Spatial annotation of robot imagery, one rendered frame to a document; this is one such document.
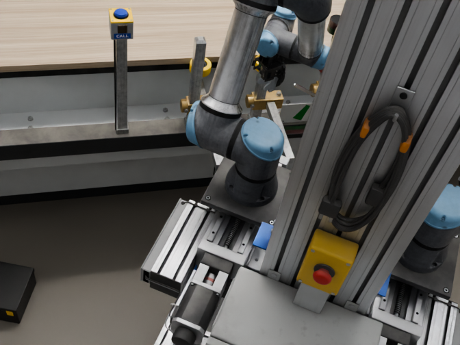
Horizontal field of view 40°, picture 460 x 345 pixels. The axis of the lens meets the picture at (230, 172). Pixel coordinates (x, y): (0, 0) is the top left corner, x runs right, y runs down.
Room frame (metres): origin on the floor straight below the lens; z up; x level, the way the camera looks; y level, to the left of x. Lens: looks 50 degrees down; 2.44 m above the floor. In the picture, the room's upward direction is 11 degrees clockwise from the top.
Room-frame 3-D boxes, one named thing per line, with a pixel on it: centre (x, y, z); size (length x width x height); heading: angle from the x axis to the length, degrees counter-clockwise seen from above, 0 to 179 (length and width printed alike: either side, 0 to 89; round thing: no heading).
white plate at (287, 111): (1.79, -0.27, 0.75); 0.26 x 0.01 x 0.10; 111
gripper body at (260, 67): (1.64, -0.06, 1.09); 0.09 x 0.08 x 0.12; 132
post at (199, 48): (1.65, 0.18, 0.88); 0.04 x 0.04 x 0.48; 21
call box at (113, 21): (1.55, 0.42, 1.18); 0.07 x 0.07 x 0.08; 21
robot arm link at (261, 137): (1.14, -0.06, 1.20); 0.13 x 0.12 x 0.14; 75
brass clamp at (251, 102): (1.74, -0.07, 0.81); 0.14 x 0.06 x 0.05; 111
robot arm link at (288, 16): (1.65, -0.07, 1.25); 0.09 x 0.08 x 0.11; 165
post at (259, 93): (1.74, -0.05, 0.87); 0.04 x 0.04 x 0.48; 21
